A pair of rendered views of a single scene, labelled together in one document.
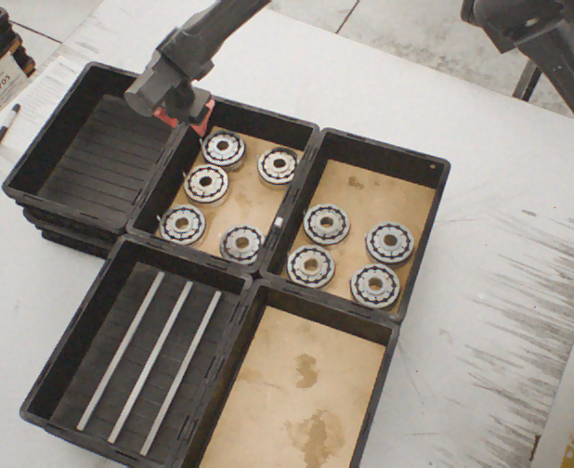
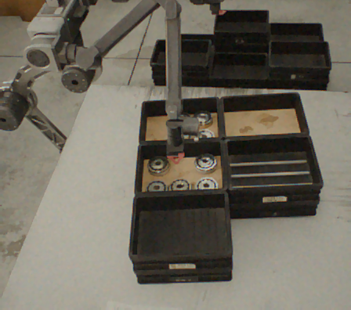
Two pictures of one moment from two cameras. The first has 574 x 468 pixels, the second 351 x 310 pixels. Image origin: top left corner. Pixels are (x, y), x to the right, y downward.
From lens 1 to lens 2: 190 cm
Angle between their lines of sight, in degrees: 59
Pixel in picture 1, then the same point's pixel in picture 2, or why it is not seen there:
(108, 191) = (200, 232)
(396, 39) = not seen: outside the picture
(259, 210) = (182, 167)
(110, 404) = (296, 181)
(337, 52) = (56, 194)
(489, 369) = not seen: hidden behind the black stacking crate
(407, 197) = (154, 124)
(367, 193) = (157, 135)
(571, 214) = (132, 95)
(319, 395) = (251, 124)
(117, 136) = (163, 246)
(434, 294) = not seen: hidden behind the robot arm
